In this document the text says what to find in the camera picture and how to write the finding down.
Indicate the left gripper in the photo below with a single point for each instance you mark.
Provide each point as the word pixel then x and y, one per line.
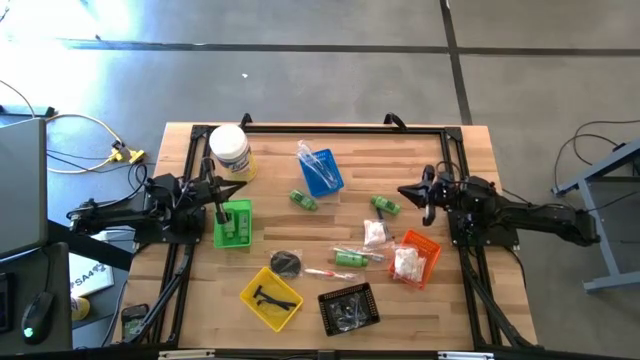
pixel 206 187

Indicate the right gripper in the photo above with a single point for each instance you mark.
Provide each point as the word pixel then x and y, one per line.
pixel 447 192

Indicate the bag of cotton balls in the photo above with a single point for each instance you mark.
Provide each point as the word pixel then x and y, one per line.
pixel 416 276
pixel 375 232
pixel 404 257

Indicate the clear toothbrush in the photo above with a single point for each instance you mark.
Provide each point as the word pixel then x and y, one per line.
pixel 311 161
pixel 326 174

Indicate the black razor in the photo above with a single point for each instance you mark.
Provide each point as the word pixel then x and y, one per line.
pixel 261 292

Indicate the red toothbrush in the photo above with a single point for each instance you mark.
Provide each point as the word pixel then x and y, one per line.
pixel 325 273

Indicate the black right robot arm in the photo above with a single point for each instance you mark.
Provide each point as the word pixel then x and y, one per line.
pixel 540 217

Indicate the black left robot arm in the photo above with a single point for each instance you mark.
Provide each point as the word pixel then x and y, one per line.
pixel 125 215

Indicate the disinfectant wipes canister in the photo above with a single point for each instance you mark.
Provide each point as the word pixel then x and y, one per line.
pixel 229 142

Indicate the green plastic basket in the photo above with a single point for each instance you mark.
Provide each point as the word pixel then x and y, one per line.
pixel 242 244

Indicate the orange plastic basket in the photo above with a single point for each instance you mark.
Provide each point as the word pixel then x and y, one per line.
pixel 432 250

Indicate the blue plastic basket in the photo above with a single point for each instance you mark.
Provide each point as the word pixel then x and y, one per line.
pixel 334 185

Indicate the black round brush in bag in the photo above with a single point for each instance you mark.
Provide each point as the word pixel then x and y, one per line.
pixel 286 265

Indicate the yellow plastic basket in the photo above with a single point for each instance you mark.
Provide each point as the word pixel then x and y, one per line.
pixel 272 320

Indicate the black plastic basket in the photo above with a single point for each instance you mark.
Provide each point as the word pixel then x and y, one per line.
pixel 325 320

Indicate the black device with green board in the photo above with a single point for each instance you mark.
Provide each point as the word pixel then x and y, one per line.
pixel 134 315

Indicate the white printed booklet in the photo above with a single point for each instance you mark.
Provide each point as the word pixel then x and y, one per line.
pixel 90 280

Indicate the silver metal bar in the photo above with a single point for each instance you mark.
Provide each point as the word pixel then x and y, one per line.
pixel 465 356
pixel 185 355

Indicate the small yellow object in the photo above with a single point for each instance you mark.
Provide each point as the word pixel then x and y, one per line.
pixel 81 309

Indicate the dark desk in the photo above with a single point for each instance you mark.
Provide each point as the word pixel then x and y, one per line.
pixel 60 280

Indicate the grey laptop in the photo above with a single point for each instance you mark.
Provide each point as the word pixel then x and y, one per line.
pixel 22 190

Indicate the black computer mouse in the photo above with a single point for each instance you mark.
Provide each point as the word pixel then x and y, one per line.
pixel 37 317

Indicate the black keyboard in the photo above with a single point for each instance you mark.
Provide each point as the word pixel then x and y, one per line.
pixel 4 300

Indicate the black frame hook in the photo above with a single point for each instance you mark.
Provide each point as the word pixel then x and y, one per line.
pixel 395 120
pixel 245 120

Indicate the black aluminium table frame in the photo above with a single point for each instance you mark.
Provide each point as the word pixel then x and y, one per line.
pixel 350 129

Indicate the grey desk frame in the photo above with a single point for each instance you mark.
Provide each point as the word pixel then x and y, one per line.
pixel 603 235

